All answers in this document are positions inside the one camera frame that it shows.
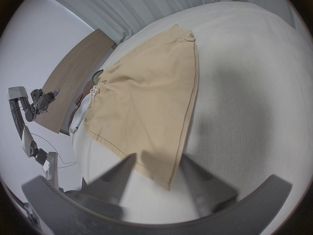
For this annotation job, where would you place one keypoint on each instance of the tan shorts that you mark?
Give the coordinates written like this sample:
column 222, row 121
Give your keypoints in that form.
column 146, row 94

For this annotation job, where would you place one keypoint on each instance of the bed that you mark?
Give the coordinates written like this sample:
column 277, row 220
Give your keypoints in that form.
column 244, row 82

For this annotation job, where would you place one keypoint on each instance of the brown garment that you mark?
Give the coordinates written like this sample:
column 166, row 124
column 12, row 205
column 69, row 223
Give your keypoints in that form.
column 84, row 92

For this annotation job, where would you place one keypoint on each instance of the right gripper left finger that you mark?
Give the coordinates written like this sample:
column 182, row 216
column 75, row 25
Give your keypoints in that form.
column 115, row 182

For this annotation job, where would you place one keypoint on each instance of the pale green curtain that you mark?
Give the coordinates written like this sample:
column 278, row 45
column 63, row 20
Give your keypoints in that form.
column 146, row 4

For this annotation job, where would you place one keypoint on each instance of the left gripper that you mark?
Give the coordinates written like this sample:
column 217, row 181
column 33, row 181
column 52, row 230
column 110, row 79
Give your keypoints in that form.
column 46, row 99

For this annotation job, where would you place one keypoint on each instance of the green garment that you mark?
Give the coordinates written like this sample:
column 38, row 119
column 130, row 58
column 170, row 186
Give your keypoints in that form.
column 97, row 77

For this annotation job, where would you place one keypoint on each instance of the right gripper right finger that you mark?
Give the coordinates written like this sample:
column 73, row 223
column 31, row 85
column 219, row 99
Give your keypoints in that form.
column 207, row 192

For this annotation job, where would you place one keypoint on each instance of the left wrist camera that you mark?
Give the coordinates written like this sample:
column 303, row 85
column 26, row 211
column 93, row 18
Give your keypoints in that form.
column 36, row 93

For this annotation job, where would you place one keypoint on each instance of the white garment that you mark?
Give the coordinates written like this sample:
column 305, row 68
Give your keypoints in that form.
column 78, row 121

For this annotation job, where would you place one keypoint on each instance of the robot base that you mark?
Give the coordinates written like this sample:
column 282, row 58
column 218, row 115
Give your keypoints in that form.
column 50, row 165

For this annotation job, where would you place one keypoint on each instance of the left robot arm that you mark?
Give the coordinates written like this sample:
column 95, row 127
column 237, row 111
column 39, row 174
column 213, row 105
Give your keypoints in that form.
column 27, row 109

